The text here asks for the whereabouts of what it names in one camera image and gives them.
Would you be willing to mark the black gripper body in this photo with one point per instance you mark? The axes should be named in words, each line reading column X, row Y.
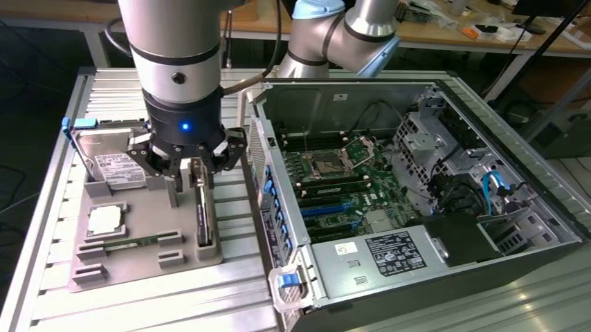
column 184, row 117

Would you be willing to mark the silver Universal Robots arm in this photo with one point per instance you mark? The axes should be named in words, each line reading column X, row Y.
column 171, row 34

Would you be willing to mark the black RAM slot bank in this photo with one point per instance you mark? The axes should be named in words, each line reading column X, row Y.
column 310, row 141

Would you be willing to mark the blue expansion slot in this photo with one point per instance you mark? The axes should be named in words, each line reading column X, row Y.
column 323, row 210

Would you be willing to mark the black expansion slot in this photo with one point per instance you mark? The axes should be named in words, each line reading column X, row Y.
column 330, row 232

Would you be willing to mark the hard disk with blue carrier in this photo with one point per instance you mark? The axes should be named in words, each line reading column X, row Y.
column 106, row 155

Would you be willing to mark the grey parts rack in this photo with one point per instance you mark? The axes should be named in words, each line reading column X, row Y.
column 139, row 221

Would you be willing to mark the silver CPU chip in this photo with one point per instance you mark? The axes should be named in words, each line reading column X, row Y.
column 106, row 219

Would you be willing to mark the CPU socket with open cover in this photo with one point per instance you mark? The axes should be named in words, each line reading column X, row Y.
column 327, row 162

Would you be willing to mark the green RAM stick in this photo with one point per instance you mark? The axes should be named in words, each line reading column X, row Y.
column 130, row 243

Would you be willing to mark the green motherboard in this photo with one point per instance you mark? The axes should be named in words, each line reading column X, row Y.
column 370, row 204

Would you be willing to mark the silver chipset heatsink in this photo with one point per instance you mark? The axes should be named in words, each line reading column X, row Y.
column 379, row 221

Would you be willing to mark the blue case latch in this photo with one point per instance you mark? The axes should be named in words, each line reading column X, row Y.
column 286, row 280

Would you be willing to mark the silver drive cage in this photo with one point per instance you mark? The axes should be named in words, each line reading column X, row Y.
column 421, row 141

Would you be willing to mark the grey power supply unit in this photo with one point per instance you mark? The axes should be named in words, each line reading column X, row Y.
column 342, row 276

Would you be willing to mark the black plastic shroud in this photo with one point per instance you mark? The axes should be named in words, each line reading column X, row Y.
column 457, row 238

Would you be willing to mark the wooden desk with clutter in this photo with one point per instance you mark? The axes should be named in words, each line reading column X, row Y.
column 438, row 34

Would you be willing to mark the orange and white desk item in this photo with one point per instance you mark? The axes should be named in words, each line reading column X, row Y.
column 485, row 32

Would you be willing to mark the black device on floor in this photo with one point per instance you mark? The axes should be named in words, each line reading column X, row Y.
column 566, row 135

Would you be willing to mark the open black PC case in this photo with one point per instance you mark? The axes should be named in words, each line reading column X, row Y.
column 531, row 276

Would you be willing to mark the black slanted stand pole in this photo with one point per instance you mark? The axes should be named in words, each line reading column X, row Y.
column 545, row 45

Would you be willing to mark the black monitor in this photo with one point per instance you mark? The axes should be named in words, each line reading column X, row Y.
column 550, row 7

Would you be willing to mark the wooden desk with white frame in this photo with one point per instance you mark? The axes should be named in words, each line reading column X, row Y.
column 55, row 15

